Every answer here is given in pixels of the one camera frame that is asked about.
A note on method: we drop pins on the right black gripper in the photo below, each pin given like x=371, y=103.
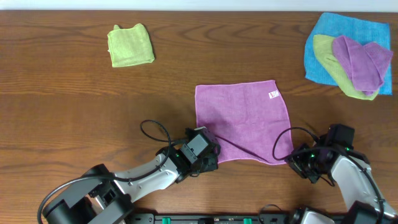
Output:
x=294, y=162

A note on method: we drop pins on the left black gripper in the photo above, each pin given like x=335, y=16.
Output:
x=215, y=155

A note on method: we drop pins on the purple cloth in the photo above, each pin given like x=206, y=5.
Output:
x=249, y=120
x=365, y=65

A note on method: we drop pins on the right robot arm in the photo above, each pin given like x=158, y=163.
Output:
x=351, y=172

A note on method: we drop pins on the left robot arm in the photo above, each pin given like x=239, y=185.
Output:
x=101, y=196

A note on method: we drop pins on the purple cloth in pile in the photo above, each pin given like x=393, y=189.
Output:
x=365, y=65

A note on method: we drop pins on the green cloth in pile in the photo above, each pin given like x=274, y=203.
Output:
x=323, y=50

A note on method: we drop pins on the folded green cloth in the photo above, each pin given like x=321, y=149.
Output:
x=130, y=47

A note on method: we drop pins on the blue cloth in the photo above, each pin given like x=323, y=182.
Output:
x=359, y=30

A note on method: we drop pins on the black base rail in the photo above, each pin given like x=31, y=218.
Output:
x=268, y=214

